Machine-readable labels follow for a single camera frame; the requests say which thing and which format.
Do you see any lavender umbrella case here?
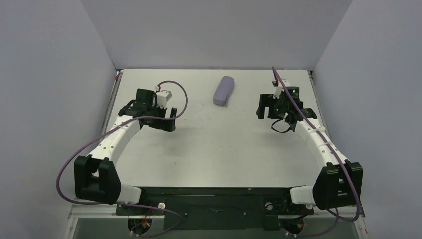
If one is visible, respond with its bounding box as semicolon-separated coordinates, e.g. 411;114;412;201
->
213;76;235;106

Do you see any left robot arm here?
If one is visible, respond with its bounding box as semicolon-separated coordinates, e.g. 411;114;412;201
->
73;87;177;205

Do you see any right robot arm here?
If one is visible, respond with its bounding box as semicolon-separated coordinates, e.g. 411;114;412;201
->
256;86;363;210

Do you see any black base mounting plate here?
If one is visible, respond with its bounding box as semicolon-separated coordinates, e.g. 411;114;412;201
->
116;187;314;233

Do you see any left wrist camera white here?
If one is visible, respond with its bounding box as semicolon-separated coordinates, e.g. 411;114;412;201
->
154;86;172;109

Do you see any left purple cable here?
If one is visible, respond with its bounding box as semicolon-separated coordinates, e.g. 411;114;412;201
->
55;80;189;238

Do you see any purple cable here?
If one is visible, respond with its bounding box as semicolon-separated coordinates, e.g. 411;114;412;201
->
55;80;189;238
271;66;362;238

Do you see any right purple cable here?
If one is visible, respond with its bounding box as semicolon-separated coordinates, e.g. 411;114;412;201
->
271;66;362;238

